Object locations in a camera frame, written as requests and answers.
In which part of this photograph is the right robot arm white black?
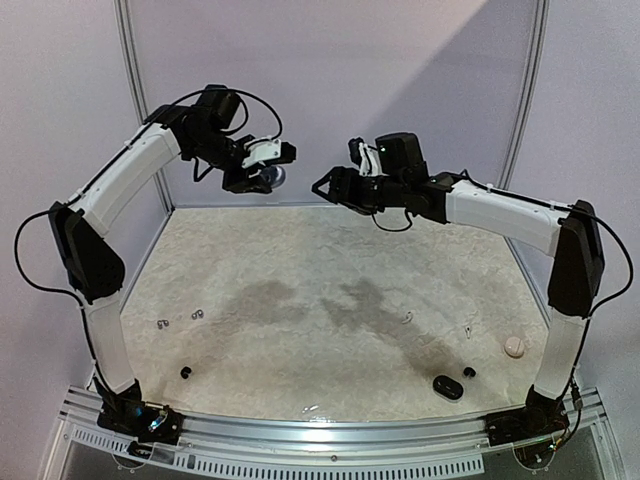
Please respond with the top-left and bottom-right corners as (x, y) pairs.
(311, 132), (605, 436)

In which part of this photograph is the right aluminium corner post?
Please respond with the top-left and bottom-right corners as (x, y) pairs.
(498, 0), (549, 188)

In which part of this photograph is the purple earbud charging case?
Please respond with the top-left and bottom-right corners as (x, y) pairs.
(260, 165), (286, 189)

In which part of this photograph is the aluminium front rail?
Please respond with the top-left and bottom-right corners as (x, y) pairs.
(44, 387), (624, 479)

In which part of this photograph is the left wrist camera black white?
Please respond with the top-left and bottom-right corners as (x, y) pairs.
(242, 137), (297, 169)

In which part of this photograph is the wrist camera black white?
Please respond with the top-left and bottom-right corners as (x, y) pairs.
(242, 137), (297, 169)
(348, 137), (382, 177)

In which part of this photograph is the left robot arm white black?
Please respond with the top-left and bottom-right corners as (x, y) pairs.
(49, 85), (297, 434)

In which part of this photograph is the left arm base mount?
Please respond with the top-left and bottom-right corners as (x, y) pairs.
(97, 397), (185, 445)

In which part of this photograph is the pink round charging case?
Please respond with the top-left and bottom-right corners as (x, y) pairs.
(503, 336), (525, 359)

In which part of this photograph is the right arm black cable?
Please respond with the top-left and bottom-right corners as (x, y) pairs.
(569, 202), (632, 321)

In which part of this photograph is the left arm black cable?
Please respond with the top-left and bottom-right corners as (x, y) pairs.
(13, 208), (96, 361)

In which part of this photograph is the left aluminium corner post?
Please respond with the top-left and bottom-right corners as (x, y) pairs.
(113, 0), (174, 215)

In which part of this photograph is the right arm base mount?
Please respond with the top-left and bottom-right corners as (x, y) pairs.
(483, 401), (569, 446)

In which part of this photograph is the aluminium corner post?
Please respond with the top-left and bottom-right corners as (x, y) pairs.
(113, 0), (174, 215)
(498, 0), (549, 188)

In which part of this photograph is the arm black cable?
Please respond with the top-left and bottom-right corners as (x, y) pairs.
(13, 208), (96, 361)
(569, 202), (632, 321)

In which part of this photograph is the black oval charging case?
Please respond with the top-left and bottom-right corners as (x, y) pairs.
(432, 375), (464, 401)

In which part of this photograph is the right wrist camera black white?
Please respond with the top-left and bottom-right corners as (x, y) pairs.
(348, 137), (382, 177)

